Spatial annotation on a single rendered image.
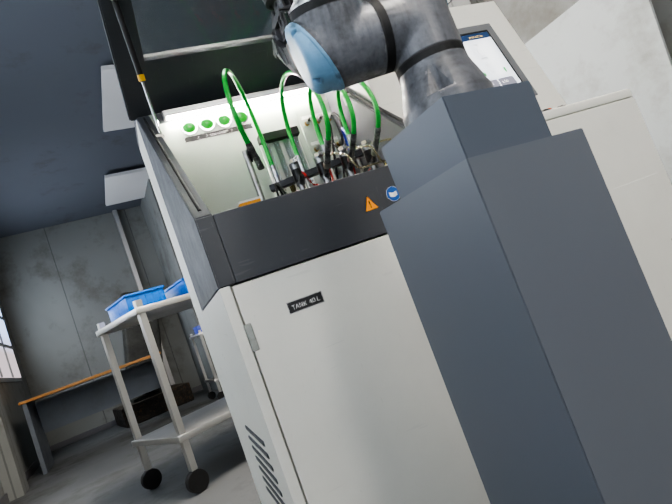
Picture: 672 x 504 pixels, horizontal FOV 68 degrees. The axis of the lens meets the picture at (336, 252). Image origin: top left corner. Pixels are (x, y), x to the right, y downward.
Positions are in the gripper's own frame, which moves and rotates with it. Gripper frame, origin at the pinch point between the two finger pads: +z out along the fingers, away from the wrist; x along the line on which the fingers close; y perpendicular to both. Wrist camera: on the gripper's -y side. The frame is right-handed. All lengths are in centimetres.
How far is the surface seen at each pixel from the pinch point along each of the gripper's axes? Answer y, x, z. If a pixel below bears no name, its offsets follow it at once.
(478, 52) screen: -32, 82, -12
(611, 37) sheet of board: -76, 210, -25
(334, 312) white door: -2, -13, 55
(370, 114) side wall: -30.5, 30.9, 1.7
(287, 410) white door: -2, -30, 71
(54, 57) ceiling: -306, -59, -202
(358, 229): -2.2, 0.3, 38.7
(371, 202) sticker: -2.2, 6.0, 33.4
